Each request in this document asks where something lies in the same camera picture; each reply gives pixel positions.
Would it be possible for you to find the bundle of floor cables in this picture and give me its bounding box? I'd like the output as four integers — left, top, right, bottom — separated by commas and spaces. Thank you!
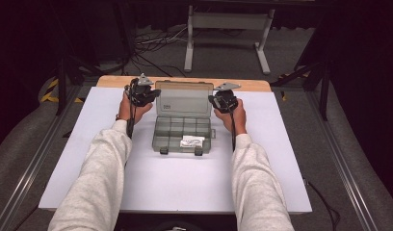
131, 25, 189, 78

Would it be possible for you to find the black floor cable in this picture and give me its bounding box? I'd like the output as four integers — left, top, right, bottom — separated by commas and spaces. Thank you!
303, 179, 342, 231

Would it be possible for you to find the wooden table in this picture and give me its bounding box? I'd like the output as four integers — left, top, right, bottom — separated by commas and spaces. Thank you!
96, 75, 273, 93

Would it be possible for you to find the aluminium floor rail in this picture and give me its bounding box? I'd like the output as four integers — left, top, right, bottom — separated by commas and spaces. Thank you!
0, 85, 87, 231
304, 90, 379, 231

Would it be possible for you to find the grey transparent plastic organizer box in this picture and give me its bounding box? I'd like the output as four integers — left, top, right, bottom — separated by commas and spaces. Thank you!
151, 80, 217, 157

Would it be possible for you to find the person's left hand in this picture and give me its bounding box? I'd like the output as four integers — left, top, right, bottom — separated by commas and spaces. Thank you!
117, 90, 154, 126

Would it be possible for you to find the yellow black floor tape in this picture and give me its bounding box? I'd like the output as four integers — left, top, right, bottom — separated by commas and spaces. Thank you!
39, 78, 85, 104
279, 73, 311, 102

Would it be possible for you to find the white metal stand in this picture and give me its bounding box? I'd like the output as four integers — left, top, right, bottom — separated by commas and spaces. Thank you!
183, 4, 275, 75

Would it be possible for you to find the white table sheet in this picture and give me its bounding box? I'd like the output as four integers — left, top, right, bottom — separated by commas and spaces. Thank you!
39, 86, 313, 215

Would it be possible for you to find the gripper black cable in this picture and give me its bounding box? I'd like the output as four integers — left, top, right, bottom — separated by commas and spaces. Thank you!
126, 78, 137, 140
227, 107, 237, 152

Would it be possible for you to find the black tripod stand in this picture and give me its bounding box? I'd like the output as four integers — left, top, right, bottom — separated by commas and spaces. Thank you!
54, 47, 106, 116
271, 18, 333, 121

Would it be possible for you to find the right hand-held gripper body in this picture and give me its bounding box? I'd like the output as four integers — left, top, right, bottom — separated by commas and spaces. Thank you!
213, 82, 243, 114

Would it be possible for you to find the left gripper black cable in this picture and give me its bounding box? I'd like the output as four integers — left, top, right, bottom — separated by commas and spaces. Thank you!
126, 78, 137, 140

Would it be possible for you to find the person's right hand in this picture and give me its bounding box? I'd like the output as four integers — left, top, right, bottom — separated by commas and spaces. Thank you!
213, 98, 248, 136

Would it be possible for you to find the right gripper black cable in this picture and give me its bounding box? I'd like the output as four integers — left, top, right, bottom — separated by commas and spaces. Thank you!
227, 107, 237, 152

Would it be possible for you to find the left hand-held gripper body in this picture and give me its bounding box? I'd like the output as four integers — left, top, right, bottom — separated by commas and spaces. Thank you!
124, 72, 154, 108

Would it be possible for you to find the white printed packet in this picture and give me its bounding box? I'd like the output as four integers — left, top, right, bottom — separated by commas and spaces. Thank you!
179, 135, 206, 149

